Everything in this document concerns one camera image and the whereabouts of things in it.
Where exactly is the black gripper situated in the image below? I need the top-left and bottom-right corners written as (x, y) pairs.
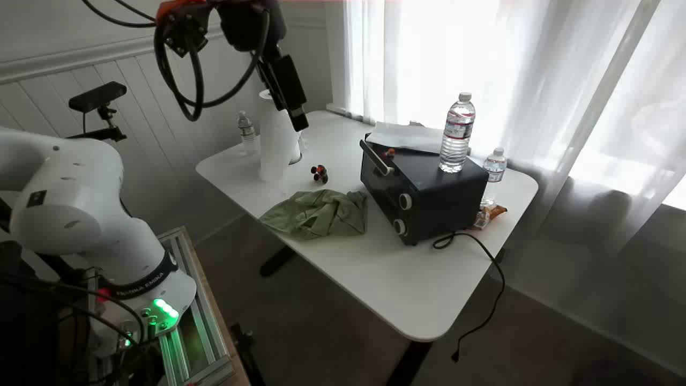
top-left (273, 53), bottom-right (311, 133)

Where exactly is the white paper towel roll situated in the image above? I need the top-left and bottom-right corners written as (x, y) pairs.
top-left (255, 89), bottom-right (305, 185)

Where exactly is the water bottle with red label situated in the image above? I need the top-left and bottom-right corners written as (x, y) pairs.
top-left (237, 110), bottom-right (259, 159)

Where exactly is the green cloth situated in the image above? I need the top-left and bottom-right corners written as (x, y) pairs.
top-left (259, 186), bottom-right (372, 242)

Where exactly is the black toaster oven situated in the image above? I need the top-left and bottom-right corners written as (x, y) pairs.
top-left (358, 131), bottom-right (492, 247)

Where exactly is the tall clear water bottle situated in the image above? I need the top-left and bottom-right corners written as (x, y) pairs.
top-left (438, 93), bottom-right (478, 176)

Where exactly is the small clear water bottle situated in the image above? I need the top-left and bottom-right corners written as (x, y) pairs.
top-left (482, 146), bottom-right (511, 206)

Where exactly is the orange snack wrapper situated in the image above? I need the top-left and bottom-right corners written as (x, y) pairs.
top-left (474, 202), bottom-right (511, 231)

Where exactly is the wooden framed robot stand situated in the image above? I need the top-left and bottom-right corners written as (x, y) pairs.
top-left (157, 225), bottom-right (253, 386)

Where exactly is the white sheer curtain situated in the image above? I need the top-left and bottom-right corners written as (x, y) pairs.
top-left (342, 0), bottom-right (686, 373)

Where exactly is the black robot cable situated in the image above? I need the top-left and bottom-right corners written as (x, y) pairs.
top-left (82, 0), bottom-right (275, 125)

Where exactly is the black camera on tripod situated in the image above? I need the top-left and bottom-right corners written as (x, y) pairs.
top-left (67, 79), bottom-right (132, 144)

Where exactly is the black oven power cable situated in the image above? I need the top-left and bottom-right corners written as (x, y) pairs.
top-left (428, 229), bottom-right (508, 362)

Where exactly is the black cable bundle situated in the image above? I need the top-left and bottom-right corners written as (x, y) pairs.
top-left (0, 242), bottom-right (167, 386)

